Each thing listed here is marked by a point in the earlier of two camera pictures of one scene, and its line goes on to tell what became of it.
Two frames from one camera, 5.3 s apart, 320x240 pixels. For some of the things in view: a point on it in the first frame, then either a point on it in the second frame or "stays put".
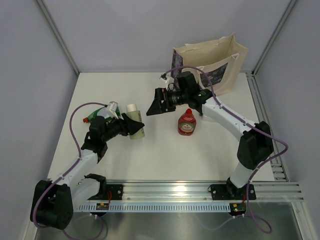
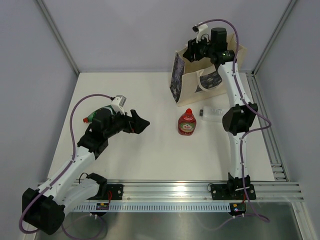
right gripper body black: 175,98 -> 201,49
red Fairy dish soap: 187,123 stays put
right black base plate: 231,192 stays put
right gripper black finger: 160,104 -> 189,54
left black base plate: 117,191 stays put
